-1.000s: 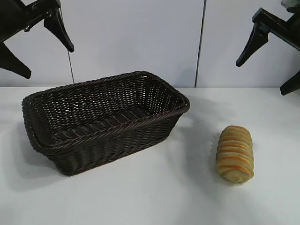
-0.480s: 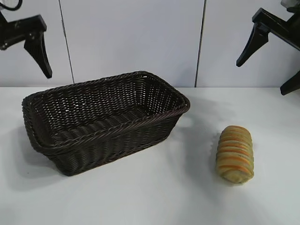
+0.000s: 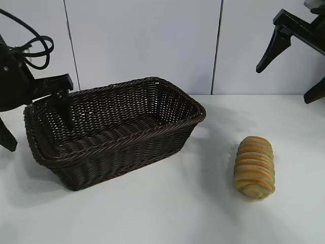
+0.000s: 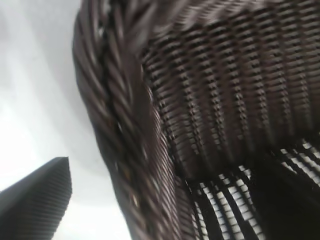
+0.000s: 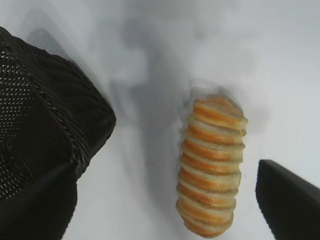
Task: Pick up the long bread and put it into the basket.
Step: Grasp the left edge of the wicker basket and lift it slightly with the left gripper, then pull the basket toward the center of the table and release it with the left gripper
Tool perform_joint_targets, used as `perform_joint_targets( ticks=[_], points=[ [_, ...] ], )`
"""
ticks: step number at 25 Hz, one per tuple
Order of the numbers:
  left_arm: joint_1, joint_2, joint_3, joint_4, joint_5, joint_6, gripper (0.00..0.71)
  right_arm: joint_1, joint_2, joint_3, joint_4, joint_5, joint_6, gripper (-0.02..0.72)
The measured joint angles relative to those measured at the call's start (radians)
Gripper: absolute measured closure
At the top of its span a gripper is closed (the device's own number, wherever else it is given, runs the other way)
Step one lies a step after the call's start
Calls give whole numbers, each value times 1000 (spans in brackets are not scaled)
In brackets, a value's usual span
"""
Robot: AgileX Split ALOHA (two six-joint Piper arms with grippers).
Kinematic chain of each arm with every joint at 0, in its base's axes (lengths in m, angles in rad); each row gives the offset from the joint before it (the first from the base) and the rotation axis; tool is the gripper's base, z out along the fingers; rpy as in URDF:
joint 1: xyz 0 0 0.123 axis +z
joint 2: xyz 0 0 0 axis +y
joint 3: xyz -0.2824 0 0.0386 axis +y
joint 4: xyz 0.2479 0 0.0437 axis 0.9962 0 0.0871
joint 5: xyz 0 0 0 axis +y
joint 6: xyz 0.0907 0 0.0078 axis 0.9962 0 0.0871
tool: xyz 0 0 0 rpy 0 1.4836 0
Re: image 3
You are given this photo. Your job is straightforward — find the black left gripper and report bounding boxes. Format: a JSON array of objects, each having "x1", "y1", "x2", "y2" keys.
[{"x1": 0, "y1": 33, "x2": 75, "y2": 153}]

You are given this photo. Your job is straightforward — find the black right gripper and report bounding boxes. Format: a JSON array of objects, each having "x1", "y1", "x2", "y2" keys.
[{"x1": 255, "y1": 9, "x2": 325, "y2": 104}]

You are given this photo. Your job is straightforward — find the dark brown wicker basket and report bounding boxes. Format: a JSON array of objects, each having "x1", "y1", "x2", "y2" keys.
[{"x1": 23, "y1": 76, "x2": 207, "y2": 192}]

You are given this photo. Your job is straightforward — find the long ridged bread loaf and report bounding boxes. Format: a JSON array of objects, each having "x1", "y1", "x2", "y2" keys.
[{"x1": 233, "y1": 135, "x2": 276, "y2": 200}]

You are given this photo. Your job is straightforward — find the grey wrist camera housing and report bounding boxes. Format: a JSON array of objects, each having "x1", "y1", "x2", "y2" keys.
[{"x1": 303, "y1": 0, "x2": 325, "y2": 16}]

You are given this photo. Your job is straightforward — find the black looped cable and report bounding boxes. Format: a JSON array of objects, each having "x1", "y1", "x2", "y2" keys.
[{"x1": 0, "y1": 9, "x2": 54, "y2": 71}]

